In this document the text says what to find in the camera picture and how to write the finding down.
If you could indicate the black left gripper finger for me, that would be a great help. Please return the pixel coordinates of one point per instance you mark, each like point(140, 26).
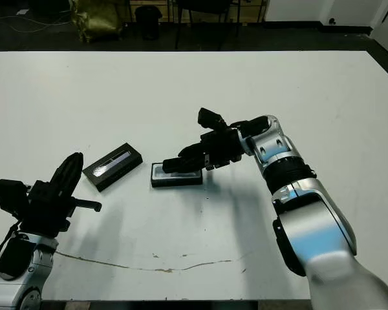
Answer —
point(77, 176)
point(64, 176)

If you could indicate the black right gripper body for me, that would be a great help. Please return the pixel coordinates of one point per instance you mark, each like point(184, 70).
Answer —
point(223, 147)

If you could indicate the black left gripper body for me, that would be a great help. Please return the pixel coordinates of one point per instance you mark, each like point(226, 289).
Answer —
point(47, 213)

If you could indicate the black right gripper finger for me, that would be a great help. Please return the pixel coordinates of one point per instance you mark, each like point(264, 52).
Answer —
point(194, 151)
point(197, 164)

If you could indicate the black pocket camera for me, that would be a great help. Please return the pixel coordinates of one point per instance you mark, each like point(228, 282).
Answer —
point(171, 165)

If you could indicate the black box lid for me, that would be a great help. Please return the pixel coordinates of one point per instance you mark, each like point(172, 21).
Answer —
point(113, 166)

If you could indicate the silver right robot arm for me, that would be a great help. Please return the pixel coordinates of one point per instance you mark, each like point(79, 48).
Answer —
point(317, 219)

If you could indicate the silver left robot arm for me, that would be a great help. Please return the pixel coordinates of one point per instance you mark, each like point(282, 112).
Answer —
point(19, 284)

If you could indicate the black box with white insert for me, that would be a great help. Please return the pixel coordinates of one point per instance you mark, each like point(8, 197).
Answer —
point(178, 181)

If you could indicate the black waste bin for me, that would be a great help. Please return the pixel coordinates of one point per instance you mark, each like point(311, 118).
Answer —
point(148, 22)

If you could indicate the black mesh office chair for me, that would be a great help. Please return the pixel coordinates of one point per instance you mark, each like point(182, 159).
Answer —
point(210, 8)

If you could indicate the yellow-green plastic bag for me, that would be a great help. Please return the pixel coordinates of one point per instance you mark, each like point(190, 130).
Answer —
point(97, 21)

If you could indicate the black door stopper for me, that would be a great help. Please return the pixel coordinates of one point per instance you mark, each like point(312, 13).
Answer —
point(332, 21)

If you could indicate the white paper sheet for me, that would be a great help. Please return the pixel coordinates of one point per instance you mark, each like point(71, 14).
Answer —
point(22, 12)

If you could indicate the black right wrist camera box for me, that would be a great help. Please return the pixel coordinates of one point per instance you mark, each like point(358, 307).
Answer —
point(210, 117)

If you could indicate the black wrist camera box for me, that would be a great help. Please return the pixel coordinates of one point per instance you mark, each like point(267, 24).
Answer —
point(210, 117)
point(9, 195)

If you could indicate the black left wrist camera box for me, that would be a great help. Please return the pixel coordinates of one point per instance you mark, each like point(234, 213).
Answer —
point(9, 195)

